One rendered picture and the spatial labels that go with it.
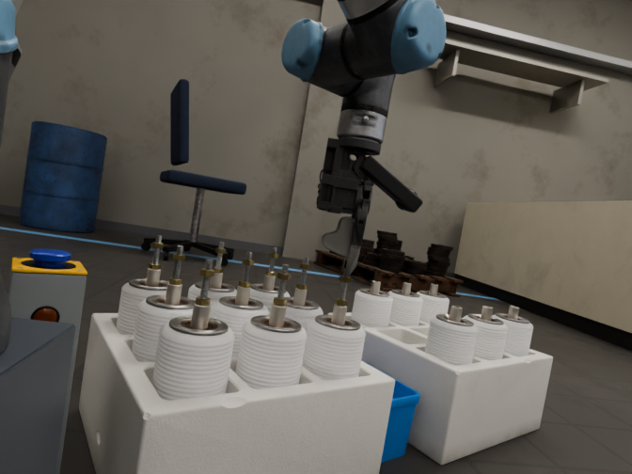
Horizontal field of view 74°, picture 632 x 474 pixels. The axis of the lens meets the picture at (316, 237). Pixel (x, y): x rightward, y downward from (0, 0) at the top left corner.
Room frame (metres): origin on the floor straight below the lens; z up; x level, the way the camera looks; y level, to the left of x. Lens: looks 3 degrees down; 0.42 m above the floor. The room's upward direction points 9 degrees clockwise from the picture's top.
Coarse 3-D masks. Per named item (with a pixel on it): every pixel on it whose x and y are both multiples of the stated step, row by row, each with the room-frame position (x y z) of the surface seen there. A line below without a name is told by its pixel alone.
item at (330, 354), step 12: (312, 324) 0.67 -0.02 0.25; (312, 336) 0.66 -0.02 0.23; (324, 336) 0.64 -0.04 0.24; (336, 336) 0.64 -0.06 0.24; (348, 336) 0.64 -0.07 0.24; (360, 336) 0.66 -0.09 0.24; (312, 348) 0.65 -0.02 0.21; (324, 348) 0.64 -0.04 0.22; (336, 348) 0.64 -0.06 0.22; (348, 348) 0.64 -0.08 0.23; (360, 348) 0.66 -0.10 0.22; (312, 360) 0.65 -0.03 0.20; (324, 360) 0.64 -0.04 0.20; (336, 360) 0.64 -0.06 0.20; (348, 360) 0.64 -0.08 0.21; (360, 360) 0.67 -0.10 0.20; (312, 372) 0.65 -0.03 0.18; (324, 372) 0.64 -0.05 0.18; (336, 372) 0.64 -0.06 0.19; (348, 372) 0.65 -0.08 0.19
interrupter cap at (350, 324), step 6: (318, 318) 0.69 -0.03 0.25; (324, 318) 0.70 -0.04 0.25; (330, 318) 0.70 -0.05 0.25; (348, 318) 0.72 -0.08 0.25; (324, 324) 0.65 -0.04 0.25; (330, 324) 0.65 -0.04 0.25; (336, 324) 0.66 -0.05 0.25; (348, 324) 0.69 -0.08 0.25; (354, 324) 0.68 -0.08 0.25; (348, 330) 0.65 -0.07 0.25
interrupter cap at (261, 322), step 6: (252, 318) 0.62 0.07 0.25; (258, 318) 0.63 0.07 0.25; (264, 318) 0.63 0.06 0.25; (258, 324) 0.59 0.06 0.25; (264, 324) 0.59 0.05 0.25; (288, 324) 0.62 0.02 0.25; (294, 324) 0.62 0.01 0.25; (300, 324) 0.62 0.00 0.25; (270, 330) 0.58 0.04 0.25; (276, 330) 0.58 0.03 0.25; (282, 330) 0.58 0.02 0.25; (288, 330) 0.58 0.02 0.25; (294, 330) 0.59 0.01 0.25
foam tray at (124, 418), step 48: (96, 336) 0.69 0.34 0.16; (96, 384) 0.65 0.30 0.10; (144, 384) 0.51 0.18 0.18; (240, 384) 0.56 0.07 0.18; (336, 384) 0.61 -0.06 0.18; (384, 384) 0.65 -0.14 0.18; (96, 432) 0.61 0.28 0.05; (144, 432) 0.44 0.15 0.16; (192, 432) 0.47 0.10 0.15; (240, 432) 0.51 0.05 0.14; (288, 432) 0.55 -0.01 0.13; (336, 432) 0.60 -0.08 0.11; (384, 432) 0.66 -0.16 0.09
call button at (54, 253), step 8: (40, 248) 0.49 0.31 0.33; (32, 256) 0.46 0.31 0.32; (40, 256) 0.46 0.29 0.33; (48, 256) 0.46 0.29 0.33; (56, 256) 0.47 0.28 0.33; (64, 256) 0.47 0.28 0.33; (40, 264) 0.46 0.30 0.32; (48, 264) 0.47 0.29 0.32; (56, 264) 0.47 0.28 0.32; (64, 264) 0.48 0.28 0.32
